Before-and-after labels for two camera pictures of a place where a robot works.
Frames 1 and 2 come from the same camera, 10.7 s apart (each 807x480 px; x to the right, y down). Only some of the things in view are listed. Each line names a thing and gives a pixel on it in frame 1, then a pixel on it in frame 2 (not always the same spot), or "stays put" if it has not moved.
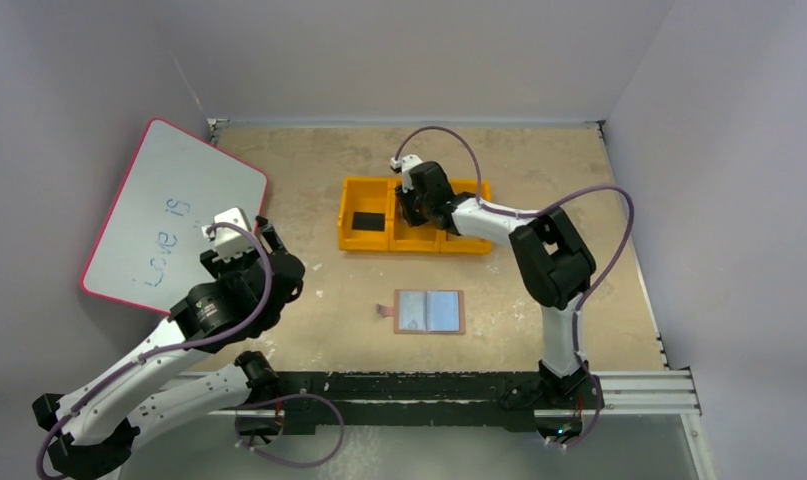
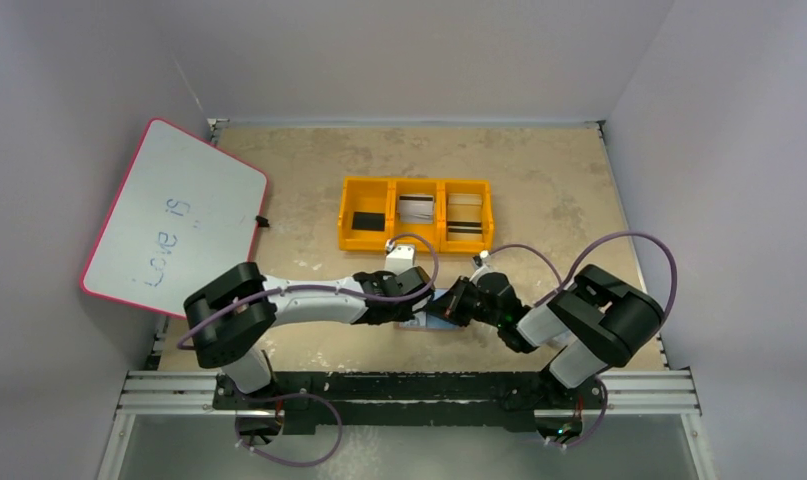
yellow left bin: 365,194 stays put
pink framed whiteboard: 149,251 stays put
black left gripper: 245,254 to 415,291
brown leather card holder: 424,311 stays put
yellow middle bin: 422,238 stays put
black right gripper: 411,206 to 461,300
